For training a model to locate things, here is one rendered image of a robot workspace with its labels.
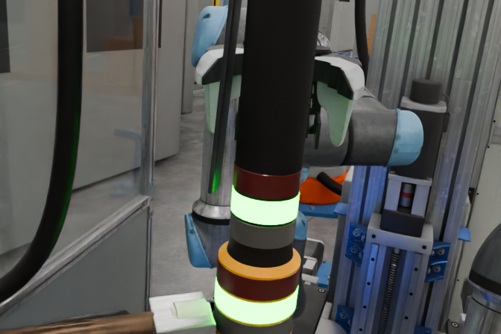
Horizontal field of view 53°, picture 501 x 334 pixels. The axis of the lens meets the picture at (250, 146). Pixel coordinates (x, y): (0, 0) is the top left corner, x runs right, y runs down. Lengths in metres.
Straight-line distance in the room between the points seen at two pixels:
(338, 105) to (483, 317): 0.41
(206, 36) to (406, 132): 0.42
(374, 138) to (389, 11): 0.51
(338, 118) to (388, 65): 0.76
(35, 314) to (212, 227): 0.58
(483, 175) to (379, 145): 1.51
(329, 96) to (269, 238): 0.16
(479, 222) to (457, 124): 1.11
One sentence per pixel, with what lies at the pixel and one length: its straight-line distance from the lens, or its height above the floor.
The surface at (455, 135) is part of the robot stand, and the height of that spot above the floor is 1.46.
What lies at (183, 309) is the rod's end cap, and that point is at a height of 1.55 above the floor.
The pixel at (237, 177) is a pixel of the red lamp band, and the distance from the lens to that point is 0.24.
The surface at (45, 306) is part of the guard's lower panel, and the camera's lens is 1.44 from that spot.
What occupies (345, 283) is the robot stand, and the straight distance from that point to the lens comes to 1.29.
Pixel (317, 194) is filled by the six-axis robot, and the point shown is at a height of 0.14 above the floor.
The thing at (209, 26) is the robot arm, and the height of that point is 1.65.
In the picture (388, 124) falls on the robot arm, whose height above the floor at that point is 1.57.
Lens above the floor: 1.71
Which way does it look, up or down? 17 degrees down
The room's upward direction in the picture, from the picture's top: 5 degrees clockwise
